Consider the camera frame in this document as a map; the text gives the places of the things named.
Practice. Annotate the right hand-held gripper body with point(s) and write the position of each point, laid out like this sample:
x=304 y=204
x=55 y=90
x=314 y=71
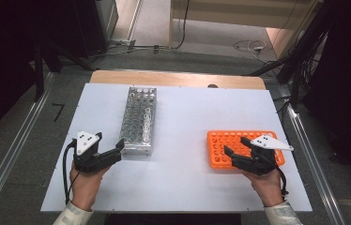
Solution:
x=259 y=162

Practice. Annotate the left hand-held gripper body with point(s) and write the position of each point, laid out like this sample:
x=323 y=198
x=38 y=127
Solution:
x=86 y=156

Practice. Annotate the orange test tube rack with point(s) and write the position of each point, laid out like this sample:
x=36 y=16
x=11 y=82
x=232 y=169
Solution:
x=216 y=156

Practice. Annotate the metal test tube rack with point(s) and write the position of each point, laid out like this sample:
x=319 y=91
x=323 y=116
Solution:
x=134 y=125

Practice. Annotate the clear glass test tube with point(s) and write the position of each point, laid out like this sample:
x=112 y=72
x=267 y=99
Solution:
x=148 y=112
x=146 y=123
x=145 y=134

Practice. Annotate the person's right hand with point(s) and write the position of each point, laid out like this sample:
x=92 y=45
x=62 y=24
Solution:
x=269 y=187

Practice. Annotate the person's left hand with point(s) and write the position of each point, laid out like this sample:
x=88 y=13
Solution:
x=84 y=187

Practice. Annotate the black tripod stand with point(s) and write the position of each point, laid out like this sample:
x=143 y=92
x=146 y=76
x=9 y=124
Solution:
x=295 y=62

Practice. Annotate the black metal stand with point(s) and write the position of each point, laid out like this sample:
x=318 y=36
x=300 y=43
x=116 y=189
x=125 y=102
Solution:
x=39 y=75

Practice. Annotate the dark curtain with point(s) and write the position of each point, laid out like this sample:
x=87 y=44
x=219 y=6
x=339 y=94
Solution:
x=1 y=62
x=348 y=78

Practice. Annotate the dark cabinet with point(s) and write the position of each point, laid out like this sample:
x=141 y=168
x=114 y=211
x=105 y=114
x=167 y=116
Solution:
x=95 y=25

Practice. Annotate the light wooden furniture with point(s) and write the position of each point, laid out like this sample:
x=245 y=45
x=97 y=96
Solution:
x=242 y=9

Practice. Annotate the aluminium floor rail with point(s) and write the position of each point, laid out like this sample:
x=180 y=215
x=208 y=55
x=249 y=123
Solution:
x=308 y=162
x=14 y=150

